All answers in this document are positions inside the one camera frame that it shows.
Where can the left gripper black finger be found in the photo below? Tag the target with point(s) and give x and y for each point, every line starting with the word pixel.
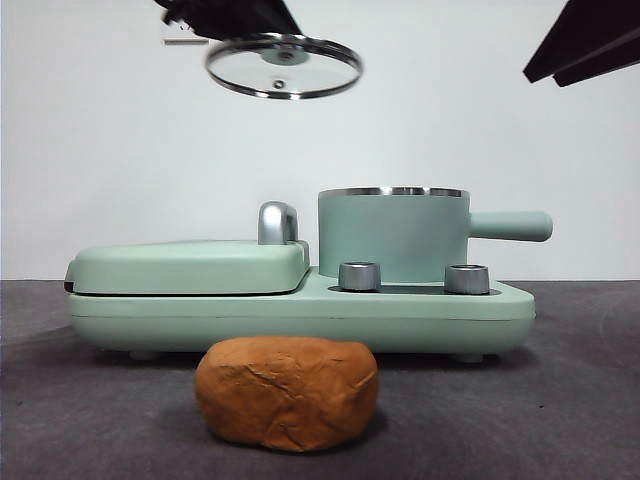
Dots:
pixel 265 17

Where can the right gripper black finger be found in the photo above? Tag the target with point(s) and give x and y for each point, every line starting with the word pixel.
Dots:
pixel 600 64
pixel 590 30

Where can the glass lid with green knob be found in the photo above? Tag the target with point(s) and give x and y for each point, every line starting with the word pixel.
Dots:
pixel 285 56

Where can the brown potato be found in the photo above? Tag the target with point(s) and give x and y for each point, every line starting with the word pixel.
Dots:
pixel 285 395

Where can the silver control knob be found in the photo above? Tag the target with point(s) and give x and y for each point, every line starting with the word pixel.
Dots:
pixel 466 280
pixel 357 276

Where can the mint green breakfast machine base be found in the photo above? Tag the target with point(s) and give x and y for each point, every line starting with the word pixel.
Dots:
pixel 300 320

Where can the white wall socket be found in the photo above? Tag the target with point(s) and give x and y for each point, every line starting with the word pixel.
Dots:
pixel 185 41

